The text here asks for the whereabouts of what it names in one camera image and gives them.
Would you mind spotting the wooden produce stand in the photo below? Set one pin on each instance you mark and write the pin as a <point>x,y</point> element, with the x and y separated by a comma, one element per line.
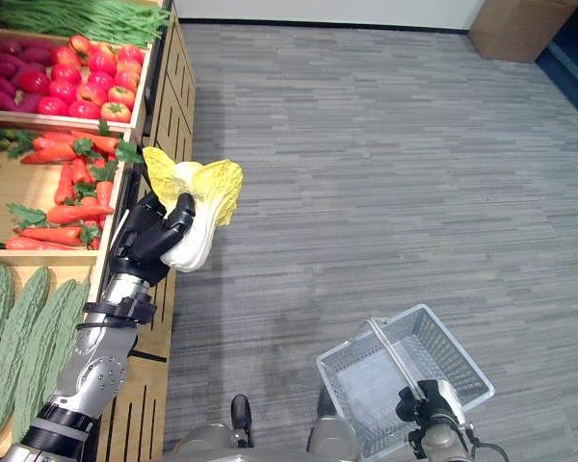
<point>171,96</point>

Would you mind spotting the clear plastic shopping basket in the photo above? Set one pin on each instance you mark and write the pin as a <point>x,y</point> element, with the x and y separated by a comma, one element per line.
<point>375,380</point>

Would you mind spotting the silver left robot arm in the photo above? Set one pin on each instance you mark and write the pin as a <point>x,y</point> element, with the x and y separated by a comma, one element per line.
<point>98,356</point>

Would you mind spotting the brown cardboard box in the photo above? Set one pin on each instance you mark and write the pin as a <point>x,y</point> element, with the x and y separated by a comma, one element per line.
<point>515,29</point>

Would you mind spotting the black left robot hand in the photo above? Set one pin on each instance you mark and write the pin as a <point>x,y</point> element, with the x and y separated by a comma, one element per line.
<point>142,236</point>

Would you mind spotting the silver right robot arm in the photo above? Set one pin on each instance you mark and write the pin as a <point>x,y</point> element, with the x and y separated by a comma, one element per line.
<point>438,440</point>

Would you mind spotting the dark blue door panel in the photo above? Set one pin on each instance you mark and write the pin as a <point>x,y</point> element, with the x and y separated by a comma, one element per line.
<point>575,53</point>

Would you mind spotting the orange carrot with leaves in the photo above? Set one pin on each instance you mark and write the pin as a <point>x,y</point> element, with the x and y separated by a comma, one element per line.
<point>65,185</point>
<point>48,156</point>
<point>105,193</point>
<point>88,200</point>
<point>53,143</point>
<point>48,235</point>
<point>79,213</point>
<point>80,171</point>
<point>34,244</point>
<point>98,142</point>

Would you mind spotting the yellow white napa cabbage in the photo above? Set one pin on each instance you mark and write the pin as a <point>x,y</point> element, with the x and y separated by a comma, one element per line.
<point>200,226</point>

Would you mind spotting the black label holder strip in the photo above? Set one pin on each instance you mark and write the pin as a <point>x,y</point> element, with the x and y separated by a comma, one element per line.
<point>149,91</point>
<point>132,187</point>

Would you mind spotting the green long beans bundle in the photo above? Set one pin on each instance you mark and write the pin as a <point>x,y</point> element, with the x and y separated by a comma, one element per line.
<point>91,17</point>

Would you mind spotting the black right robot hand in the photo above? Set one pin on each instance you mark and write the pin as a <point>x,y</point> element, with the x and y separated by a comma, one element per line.
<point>426,402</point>

